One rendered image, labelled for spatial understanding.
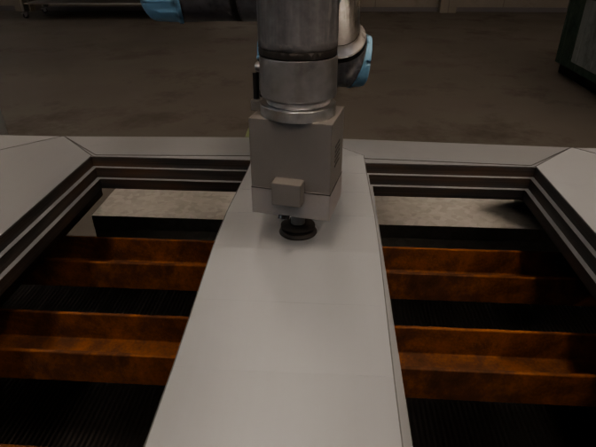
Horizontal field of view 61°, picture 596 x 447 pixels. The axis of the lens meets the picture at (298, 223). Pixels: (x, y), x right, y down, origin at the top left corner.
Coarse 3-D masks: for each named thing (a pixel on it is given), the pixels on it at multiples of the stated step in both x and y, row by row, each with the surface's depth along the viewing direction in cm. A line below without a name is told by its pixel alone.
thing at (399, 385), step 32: (96, 160) 83; (128, 160) 82; (160, 160) 82; (192, 160) 82; (224, 160) 81; (384, 160) 81; (544, 160) 81; (64, 192) 74; (96, 192) 82; (384, 192) 81; (416, 192) 80; (448, 192) 80; (480, 192) 80; (512, 192) 79; (544, 192) 74; (32, 224) 66; (64, 224) 72; (544, 224) 72; (576, 224) 65; (0, 256) 59; (32, 256) 64; (576, 256) 62; (0, 288) 58
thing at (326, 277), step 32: (224, 256) 53; (256, 256) 53; (288, 256) 53; (320, 256) 53; (352, 256) 53; (224, 288) 49; (256, 288) 49; (288, 288) 49; (320, 288) 49; (352, 288) 49; (384, 288) 49
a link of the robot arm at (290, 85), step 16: (256, 64) 49; (272, 64) 45; (288, 64) 45; (304, 64) 45; (320, 64) 45; (336, 64) 47; (272, 80) 46; (288, 80) 45; (304, 80) 45; (320, 80) 46; (336, 80) 48; (272, 96) 47; (288, 96) 46; (304, 96) 46; (320, 96) 47
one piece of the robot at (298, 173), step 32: (256, 96) 51; (256, 128) 49; (288, 128) 48; (320, 128) 48; (256, 160) 51; (288, 160) 50; (320, 160) 49; (256, 192) 53; (288, 192) 50; (320, 192) 51
